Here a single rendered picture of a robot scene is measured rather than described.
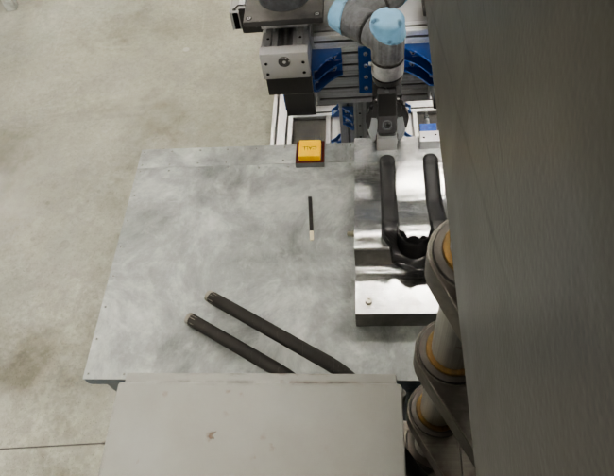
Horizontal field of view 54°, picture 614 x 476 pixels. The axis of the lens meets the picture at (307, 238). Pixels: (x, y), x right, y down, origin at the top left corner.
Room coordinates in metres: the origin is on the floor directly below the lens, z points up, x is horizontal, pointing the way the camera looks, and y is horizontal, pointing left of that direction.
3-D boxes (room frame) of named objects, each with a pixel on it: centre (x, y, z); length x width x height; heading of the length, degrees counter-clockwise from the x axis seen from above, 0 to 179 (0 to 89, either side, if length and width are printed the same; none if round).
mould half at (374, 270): (0.82, -0.25, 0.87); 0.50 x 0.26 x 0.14; 169
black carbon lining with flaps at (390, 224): (0.83, -0.26, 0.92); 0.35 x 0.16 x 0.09; 169
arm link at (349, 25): (1.17, -0.20, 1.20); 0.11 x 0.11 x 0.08; 38
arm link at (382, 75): (1.08, -0.25, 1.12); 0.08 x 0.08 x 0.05
